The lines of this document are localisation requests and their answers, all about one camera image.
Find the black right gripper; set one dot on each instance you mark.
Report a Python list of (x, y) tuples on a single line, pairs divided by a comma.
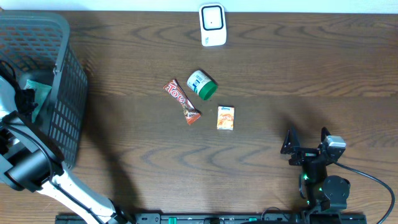
[(305, 154)]

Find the orange Kleenex tissue pack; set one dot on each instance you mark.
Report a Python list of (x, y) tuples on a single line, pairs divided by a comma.
[(225, 119)]

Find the red Topps candy bar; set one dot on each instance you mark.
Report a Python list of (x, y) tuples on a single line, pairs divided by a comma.
[(191, 114)]

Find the green lidded white jar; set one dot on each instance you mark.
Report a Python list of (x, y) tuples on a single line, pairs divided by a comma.
[(202, 85)]

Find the teal wet wipes packet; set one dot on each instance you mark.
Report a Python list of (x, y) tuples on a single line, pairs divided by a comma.
[(41, 93)]

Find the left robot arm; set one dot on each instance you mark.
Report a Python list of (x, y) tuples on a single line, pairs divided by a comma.
[(39, 166)]

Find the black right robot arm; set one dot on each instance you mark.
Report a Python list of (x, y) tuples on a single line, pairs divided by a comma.
[(323, 192)]

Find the grey plastic mesh basket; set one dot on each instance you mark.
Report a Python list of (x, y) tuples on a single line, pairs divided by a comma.
[(35, 46)]

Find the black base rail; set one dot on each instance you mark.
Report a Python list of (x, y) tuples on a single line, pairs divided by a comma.
[(156, 218)]

